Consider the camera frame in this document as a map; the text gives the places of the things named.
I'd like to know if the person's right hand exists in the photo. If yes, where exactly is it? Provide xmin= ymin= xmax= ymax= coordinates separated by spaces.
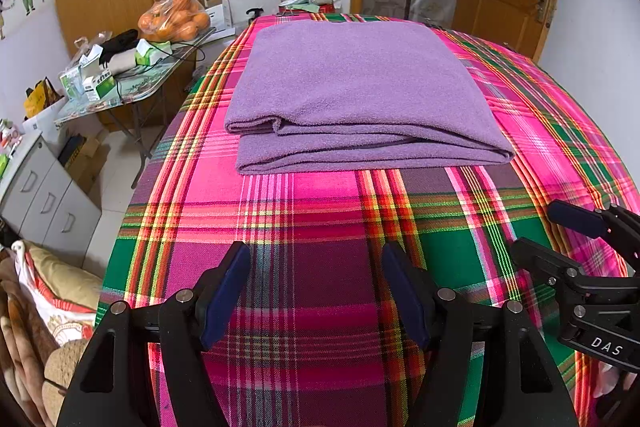
xmin=594 ymin=358 xmax=632 ymax=402

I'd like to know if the purple fleece garment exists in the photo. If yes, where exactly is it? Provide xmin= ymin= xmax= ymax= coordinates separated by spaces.
xmin=223 ymin=22 xmax=516 ymax=176

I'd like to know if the brown plush toy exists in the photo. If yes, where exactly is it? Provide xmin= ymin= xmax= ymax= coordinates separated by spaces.
xmin=42 ymin=339 xmax=93 ymax=427

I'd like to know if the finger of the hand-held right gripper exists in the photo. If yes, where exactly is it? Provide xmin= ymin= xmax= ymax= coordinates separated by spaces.
xmin=510 ymin=238 xmax=593 ymax=303
xmin=547 ymin=200 xmax=640 ymax=253

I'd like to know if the black pouch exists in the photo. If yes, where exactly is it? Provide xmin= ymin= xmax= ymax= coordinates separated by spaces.
xmin=100 ymin=29 xmax=140 ymax=65

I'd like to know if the brown fleece blanket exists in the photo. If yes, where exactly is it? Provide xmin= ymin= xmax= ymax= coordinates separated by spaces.
xmin=0 ymin=247 xmax=58 ymax=427

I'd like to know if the folding table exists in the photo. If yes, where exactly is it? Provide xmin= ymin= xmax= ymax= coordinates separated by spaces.
xmin=52 ymin=29 xmax=241 ymax=188

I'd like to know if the white carton box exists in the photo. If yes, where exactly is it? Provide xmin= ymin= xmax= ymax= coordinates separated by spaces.
xmin=206 ymin=0 xmax=236 ymax=35

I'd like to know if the cardboard box with books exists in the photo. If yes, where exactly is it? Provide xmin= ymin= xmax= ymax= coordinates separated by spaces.
xmin=57 ymin=134 xmax=108 ymax=192

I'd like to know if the grey drawer cabinet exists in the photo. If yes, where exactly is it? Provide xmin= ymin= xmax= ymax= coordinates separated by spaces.
xmin=0 ymin=129 xmax=103 ymax=253

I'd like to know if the green white box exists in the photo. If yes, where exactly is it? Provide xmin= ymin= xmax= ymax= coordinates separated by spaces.
xmin=82 ymin=72 xmax=116 ymax=100

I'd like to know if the bag of oranges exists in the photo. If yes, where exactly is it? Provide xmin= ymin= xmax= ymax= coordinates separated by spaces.
xmin=138 ymin=0 xmax=211 ymax=42

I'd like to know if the yellow paper bag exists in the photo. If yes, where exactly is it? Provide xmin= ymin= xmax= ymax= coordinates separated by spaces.
xmin=24 ymin=77 xmax=63 ymax=118

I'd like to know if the green tissue pack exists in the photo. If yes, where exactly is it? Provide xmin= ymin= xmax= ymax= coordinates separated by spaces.
xmin=135 ymin=39 xmax=173 ymax=68

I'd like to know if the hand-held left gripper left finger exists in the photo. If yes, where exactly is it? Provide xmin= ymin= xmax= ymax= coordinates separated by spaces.
xmin=55 ymin=241 xmax=252 ymax=427

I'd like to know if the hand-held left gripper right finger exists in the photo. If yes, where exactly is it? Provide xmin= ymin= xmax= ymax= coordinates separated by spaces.
xmin=381 ymin=241 xmax=581 ymax=427

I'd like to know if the pink green plaid bed sheet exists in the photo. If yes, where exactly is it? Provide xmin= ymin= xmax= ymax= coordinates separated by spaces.
xmin=95 ymin=12 xmax=640 ymax=427

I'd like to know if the white paper bag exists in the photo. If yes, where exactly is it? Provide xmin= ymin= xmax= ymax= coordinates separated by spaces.
xmin=22 ymin=99 xmax=71 ymax=145

